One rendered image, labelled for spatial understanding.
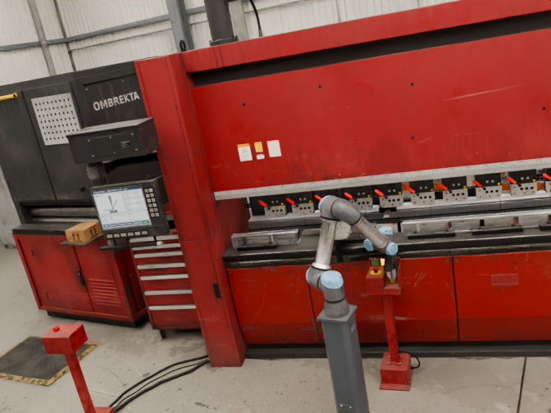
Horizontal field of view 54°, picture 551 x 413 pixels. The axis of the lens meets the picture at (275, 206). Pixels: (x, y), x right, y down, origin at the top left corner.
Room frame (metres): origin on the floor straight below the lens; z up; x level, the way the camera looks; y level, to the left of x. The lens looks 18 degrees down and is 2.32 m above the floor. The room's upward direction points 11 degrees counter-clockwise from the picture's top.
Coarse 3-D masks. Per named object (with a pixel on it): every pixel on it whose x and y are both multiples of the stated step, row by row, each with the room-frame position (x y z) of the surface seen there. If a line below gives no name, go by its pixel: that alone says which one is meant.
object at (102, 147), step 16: (96, 128) 3.46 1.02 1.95; (112, 128) 3.31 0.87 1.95; (128, 128) 3.28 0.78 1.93; (144, 128) 3.34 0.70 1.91; (80, 144) 3.38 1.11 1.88; (96, 144) 3.34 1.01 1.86; (112, 144) 3.31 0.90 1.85; (128, 144) 3.29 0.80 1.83; (144, 144) 3.29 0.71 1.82; (80, 160) 3.38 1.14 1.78; (96, 160) 3.36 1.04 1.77; (96, 176) 3.46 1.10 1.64; (112, 240) 3.46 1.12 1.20
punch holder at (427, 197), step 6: (420, 180) 3.30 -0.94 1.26; (426, 180) 3.29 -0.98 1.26; (432, 180) 3.28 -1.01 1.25; (414, 186) 3.31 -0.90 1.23; (420, 186) 3.30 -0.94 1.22; (426, 186) 3.29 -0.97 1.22; (432, 186) 3.28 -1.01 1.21; (420, 192) 3.30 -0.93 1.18; (426, 192) 3.29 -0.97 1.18; (432, 192) 3.28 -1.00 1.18; (414, 198) 3.31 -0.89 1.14; (420, 198) 3.30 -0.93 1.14; (426, 198) 3.29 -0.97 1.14; (432, 198) 3.28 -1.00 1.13; (414, 204) 3.31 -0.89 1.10; (420, 204) 3.30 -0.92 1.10
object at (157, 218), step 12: (144, 180) 3.28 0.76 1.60; (156, 180) 3.27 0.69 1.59; (144, 192) 3.25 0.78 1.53; (156, 192) 3.24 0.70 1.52; (156, 204) 3.24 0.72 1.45; (156, 216) 3.25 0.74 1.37; (120, 228) 3.31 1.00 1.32; (132, 228) 3.29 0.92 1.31; (144, 228) 3.27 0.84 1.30; (156, 228) 3.25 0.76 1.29; (168, 228) 3.27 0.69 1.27
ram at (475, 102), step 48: (432, 48) 3.26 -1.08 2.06; (480, 48) 3.18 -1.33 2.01; (528, 48) 3.10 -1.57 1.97; (240, 96) 3.63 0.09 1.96; (288, 96) 3.53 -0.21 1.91; (336, 96) 3.44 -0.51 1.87; (384, 96) 3.35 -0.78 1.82; (432, 96) 3.26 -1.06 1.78; (480, 96) 3.18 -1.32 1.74; (528, 96) 3.10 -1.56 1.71; (288, 144) 3.55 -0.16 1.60; (336, 144) 3.45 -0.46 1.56; (384, 144) 3.36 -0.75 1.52; (432, 144) 3.27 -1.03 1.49; (480, 144) 3.19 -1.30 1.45; (528, 144) 3.11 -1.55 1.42; (288, 192) 3.57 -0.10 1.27
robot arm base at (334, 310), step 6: (342, 300) 2.67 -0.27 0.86; (324, 306) 2.71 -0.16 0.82; (330, 306) 2.67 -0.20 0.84; (336, 306) 2.66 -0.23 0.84; (342, 306) 2.66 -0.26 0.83; (348, 306) 2.69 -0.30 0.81; (324, 312) 2.70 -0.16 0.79; (330, 312) 2.66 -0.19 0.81; (336, 312) 2.65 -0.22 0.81; (342, 312) 2.65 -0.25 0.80; (348, 312) 2.67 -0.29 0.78; (330, 318) 2.66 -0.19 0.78; (336, 318) 2.64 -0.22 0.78
